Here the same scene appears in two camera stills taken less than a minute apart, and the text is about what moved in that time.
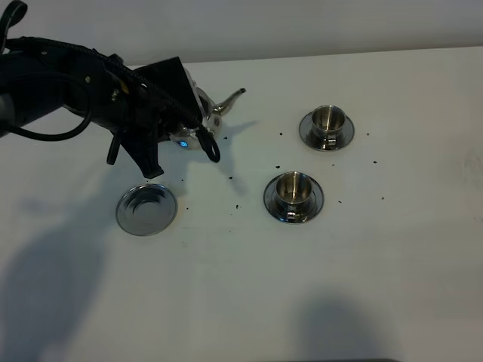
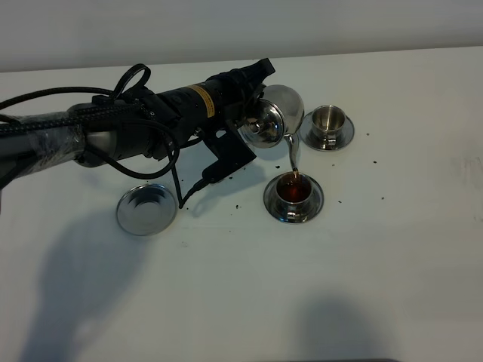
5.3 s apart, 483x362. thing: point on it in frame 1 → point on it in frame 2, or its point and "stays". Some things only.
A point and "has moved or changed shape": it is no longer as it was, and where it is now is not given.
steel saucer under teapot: (147, 209) stays
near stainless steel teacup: (293, 194) stays
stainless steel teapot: (187, 139) has moved or changed shape
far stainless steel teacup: (329, 124) stays
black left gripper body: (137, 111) → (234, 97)
